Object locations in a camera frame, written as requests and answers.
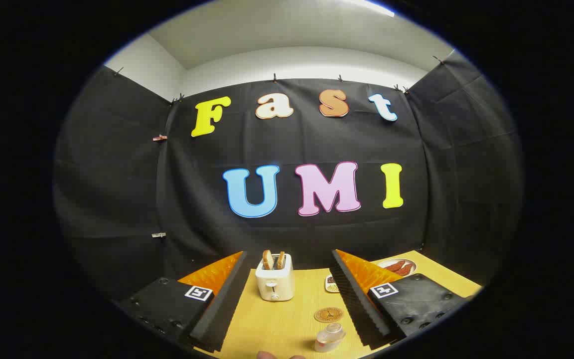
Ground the white round plate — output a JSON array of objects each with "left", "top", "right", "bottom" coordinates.
[{"left": 376, "top": 258, "right": 417, "bottom": 278}]

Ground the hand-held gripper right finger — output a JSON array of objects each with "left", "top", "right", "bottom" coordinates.
[{"left": 329, "top": 249, "right": 472, "bottom": 351}]

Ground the wooden table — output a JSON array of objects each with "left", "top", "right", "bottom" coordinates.
[{"left": 195, "top": 249, "right": 483, "bottom": 359}]

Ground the ceiling light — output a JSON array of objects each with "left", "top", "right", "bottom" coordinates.
[{"left": 342, "top": 0, "right": 396, "bottom": 17}]

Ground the clear juice bottle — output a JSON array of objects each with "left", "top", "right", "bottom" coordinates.
[{"left": 314, "top": 323, "right": 347, "bottom": 353}]

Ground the round brown coaster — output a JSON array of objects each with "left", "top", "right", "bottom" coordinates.
[{"left": 314, "top": 307, "right": 343, "bottom": 323}]

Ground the black backdrop cloth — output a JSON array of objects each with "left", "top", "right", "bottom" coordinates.
[{"left": 53, "top": 50, "right": 524, "bottom": 305}]

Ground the white toaster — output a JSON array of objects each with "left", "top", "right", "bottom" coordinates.
[{"left": 255, "top": 253, "right": 295, "bottom": 302}]

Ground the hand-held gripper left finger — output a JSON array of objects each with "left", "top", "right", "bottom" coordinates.
[{"left": 116, "top": 251, "right": 252, "bottom": 354}]

